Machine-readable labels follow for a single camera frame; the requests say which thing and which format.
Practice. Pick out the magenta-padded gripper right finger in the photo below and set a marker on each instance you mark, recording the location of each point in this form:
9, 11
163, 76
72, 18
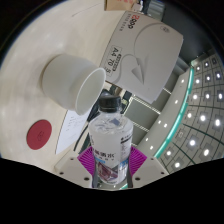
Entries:
150, 170

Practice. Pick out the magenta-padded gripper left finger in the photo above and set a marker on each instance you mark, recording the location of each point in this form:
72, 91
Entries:
73, 170

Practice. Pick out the clear plastic water bottle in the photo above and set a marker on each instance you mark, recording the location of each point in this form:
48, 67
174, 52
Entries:
111, 140

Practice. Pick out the white printed paper sheet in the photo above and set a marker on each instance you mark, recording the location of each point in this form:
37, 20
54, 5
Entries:
70, 130

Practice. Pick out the flat round red coaster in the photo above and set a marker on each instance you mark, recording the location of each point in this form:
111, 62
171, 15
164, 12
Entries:
39, 134

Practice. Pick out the black conference microphone unit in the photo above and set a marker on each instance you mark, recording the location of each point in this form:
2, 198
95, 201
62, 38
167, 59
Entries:
125, 100

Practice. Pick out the ceiling lights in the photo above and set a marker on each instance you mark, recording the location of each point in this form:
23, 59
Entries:
203, 116

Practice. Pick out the white cup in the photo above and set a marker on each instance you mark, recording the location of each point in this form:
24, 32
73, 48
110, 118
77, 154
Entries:
63, 80

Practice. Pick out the white copy paper carton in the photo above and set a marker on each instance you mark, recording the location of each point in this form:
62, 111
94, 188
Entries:
146, 50

